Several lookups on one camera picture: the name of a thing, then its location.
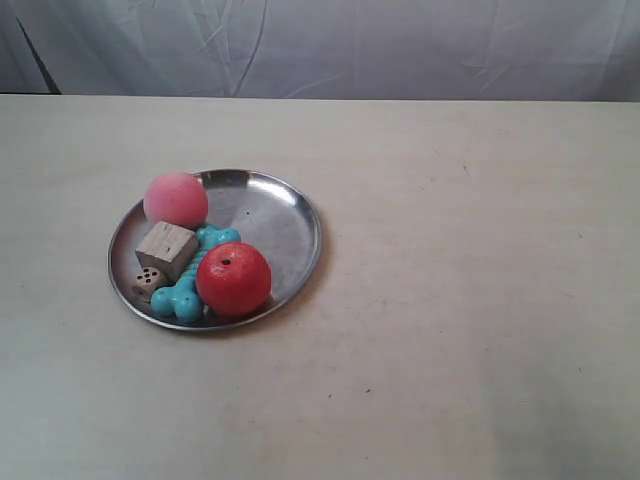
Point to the round silver metal plate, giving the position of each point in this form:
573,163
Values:
269,214

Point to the red toy apple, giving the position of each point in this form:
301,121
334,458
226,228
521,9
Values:
233,279

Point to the pink toy peach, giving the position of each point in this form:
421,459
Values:
177,198

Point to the teal rubber bone toy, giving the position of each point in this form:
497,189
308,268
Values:
181,299

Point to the light wooden block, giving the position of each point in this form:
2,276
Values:
168,248

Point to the small wooden die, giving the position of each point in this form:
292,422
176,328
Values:
146,282

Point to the white backdrop cloth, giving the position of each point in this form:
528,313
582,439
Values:
471,50

